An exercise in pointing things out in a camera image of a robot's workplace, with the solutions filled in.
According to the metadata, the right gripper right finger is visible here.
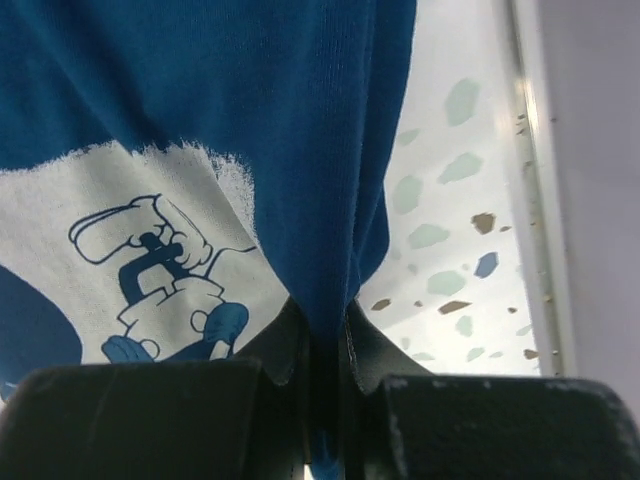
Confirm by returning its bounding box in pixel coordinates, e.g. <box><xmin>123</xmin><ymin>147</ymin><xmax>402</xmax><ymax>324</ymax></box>
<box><xmin>342</xmin><ymin>304</ymin><xmax>639</xmax><ymax>479</ymax></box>

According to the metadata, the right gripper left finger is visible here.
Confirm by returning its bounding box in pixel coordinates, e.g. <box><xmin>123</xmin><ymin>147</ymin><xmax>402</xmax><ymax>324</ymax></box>
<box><xmin>1</xmin><ymin>302</ymin><xmax>310</xmax><ymax>479</ymax></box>

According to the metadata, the dark blue t shirt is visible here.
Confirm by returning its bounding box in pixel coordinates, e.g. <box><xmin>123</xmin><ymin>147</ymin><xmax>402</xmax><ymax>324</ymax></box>
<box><xmin>1</xmin><ymin>1</ymin><xmax>417</xmax><ymax>479</ymax></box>

